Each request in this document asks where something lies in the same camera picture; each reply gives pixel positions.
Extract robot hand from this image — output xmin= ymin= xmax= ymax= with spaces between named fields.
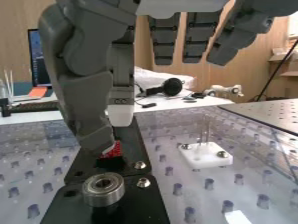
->
xmin=38 ymin=0 xmax=298 ymax=154

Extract red circuit board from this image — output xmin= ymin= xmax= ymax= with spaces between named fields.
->
xmin=95 ymin=139 xmax=127 ymax=169

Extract computer screen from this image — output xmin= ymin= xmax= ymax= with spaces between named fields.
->
xmin=27 ymin=28 xmax=55 ymax=88

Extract white plastic bag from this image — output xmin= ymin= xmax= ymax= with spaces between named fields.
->
xmin=133 ymin=65 xmax=197 ymax=93

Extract black headphones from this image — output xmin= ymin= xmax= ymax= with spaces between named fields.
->
xmin=140 ymin=77 xmax=187 ymax=98

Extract white desk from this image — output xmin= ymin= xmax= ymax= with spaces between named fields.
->
xmin=0 ymin=89 xmax=237 ymax=126

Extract small white jointed device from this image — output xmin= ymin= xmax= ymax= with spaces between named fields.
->
xmin=203 ymin=83 xmax=247 ymax=99

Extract silver bearing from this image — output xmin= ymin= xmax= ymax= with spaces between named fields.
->
xmin=82 ymin=171 xmax=128 ymax=208

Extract small white box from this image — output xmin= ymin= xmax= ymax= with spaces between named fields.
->
xmin=177 ymin=119 xmax=235 ymax=168

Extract black plate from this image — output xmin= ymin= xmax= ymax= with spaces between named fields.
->
xmin=39 ymin=122 xmax=173 ymax=224

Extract clear box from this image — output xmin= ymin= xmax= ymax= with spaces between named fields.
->
xmin=0 ymin=99 xmax=298 ymax=224

